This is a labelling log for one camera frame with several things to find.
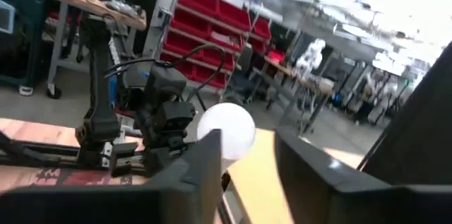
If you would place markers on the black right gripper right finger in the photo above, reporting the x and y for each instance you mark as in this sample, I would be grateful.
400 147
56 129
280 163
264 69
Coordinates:
318 188

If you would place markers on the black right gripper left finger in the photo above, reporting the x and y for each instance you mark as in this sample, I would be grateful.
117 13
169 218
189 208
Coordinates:
197 188

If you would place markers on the white round lightbulb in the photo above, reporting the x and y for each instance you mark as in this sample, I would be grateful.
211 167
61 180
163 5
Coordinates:
229 128

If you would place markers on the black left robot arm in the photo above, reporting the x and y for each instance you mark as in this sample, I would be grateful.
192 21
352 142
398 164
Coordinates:
100 111

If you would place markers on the light wooden desk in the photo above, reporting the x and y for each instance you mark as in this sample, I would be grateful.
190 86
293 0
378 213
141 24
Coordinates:
257 188

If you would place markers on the landscape print notebook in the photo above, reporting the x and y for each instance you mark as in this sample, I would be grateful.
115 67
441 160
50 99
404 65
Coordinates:
81 178

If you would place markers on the background metal-legged table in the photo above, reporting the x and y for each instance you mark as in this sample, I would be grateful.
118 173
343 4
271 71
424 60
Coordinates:
310 82

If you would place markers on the black divider panel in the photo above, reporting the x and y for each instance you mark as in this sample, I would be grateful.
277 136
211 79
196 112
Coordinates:
423 128

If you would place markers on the grey office chair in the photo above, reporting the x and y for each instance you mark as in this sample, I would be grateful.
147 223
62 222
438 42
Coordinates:
243 58

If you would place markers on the shelf with red bins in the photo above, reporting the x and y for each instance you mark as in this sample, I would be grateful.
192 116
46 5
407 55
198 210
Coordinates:
197 15

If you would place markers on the teal tool cart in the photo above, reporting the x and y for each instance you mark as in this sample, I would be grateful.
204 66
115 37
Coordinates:
21 51

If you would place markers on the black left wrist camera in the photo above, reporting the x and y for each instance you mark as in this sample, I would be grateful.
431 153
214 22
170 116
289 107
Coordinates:
174 116

